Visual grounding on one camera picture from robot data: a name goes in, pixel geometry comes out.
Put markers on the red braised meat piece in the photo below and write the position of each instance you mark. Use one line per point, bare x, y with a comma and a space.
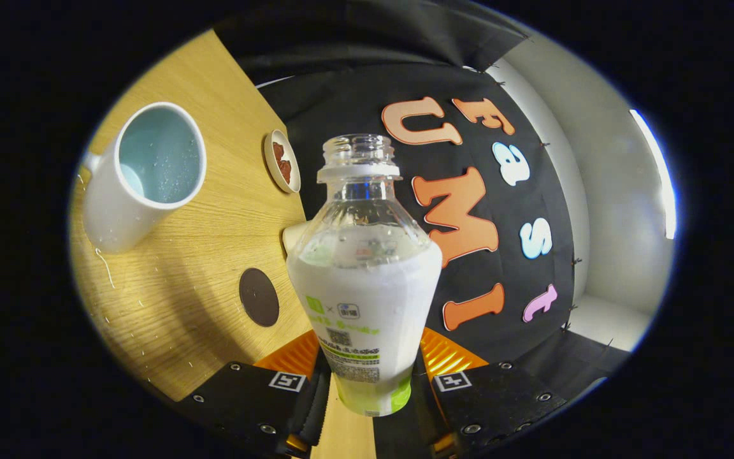
277, 152
285, 171

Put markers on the clear juice bottle white label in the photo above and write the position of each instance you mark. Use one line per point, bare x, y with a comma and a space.
364, 287

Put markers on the large ceiling light panel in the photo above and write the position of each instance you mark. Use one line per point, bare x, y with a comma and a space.
657, 172

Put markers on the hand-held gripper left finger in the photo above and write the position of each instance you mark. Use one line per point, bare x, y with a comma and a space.
321, 395

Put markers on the small cream plate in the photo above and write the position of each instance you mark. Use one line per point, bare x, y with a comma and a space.
269, 159

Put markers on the dark brown round coaster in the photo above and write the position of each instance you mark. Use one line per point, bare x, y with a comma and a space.
259, 298

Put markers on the wooden table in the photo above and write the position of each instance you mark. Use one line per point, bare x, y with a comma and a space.
169, 287

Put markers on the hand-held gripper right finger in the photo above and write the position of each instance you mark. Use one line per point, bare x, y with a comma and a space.
423, 395

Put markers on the cream white dispenser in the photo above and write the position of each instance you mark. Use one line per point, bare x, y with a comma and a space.
293, 239

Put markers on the white cup blue inside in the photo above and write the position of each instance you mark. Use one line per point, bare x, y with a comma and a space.
112, 210

